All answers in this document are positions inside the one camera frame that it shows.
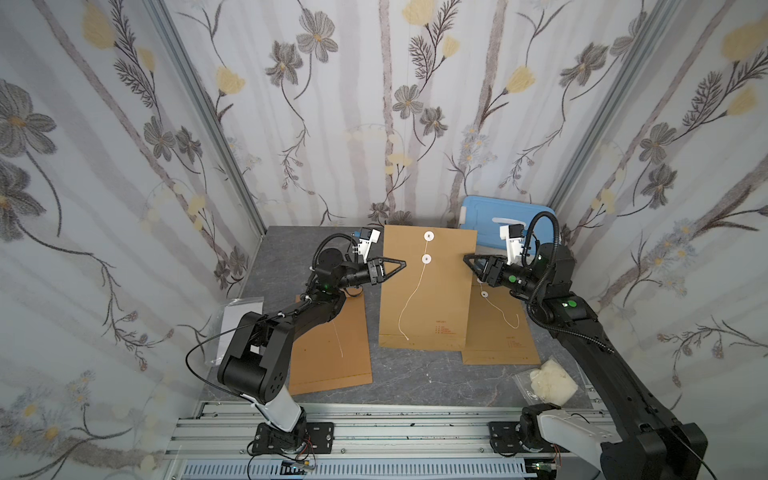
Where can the brown kraft file bag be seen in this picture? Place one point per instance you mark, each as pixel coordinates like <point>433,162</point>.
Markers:
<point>426,305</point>
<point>498,332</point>
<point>334,355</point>

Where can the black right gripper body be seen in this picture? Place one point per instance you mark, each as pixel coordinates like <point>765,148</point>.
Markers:
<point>494,271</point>

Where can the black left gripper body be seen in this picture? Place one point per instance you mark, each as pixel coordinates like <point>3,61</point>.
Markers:
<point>372,273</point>

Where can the white slotted cable duct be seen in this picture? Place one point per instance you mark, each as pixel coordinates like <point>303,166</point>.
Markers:
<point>262,468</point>

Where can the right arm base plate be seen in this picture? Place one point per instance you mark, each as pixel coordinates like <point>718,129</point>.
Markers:
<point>506,438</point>

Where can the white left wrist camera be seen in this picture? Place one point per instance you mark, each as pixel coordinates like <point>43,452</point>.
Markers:
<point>364,239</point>

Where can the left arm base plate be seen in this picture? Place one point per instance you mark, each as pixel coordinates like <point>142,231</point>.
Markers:
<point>313,438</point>

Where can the plastic bag with white stuff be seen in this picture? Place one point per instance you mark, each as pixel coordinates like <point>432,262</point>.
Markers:
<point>550,383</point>

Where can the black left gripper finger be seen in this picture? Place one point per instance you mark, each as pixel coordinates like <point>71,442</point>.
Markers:
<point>389,270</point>
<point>380,260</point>

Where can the clear plastic bag left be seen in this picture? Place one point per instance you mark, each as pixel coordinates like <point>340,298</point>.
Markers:
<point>225,320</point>

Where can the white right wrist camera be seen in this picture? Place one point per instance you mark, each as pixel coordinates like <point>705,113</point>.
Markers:
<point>513,236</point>

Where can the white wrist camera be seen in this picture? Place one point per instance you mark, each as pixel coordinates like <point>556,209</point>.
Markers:
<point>513,236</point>
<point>364,239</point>

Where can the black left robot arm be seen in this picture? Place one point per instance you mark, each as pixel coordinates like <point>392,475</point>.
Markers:
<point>256,363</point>

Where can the blue lidded white storage box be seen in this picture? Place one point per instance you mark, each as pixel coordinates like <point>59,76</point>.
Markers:
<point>486,215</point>

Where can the aluminium rail frame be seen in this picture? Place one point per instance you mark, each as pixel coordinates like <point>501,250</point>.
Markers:
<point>223,431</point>

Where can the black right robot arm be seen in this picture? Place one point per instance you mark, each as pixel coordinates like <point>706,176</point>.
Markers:
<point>648,442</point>

